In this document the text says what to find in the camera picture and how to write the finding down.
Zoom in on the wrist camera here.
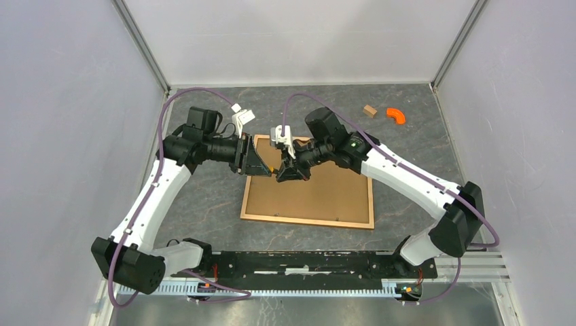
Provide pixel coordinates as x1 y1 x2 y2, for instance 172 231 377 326
270 125 296 158
230 103 255 137

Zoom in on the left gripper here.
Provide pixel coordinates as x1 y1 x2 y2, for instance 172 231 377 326
203 132 272 177

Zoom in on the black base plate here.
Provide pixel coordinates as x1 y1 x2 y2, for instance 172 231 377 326
193 251 438 291

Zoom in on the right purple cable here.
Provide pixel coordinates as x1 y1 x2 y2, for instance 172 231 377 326
281 92 501 307

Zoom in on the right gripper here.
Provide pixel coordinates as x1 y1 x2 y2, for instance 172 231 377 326
276 139 332 182

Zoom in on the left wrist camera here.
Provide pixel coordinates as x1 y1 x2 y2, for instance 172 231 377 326
230 103 255 137

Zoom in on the aluminium rail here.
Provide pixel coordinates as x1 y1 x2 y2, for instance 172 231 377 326
118 251 510 299

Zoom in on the orange curved plastic piece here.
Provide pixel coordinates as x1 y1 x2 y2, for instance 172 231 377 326
386 107 406 125

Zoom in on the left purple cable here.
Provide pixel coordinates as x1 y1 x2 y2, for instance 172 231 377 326
107 87 253 310

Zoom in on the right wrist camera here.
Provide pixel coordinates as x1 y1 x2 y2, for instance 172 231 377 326
270 125 296 158

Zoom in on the small wooden block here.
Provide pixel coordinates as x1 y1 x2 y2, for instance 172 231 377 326
363 105 378 118

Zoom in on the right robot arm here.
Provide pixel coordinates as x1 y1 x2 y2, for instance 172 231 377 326
270 107 484 277

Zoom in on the wooden picture frame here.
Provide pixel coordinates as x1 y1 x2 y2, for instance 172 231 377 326
240 161 375 230

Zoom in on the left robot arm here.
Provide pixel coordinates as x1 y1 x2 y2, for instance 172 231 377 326
91 104 271 295

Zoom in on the purple cable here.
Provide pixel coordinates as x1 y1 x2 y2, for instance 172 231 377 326
281 92 501 307
107 87 253 310

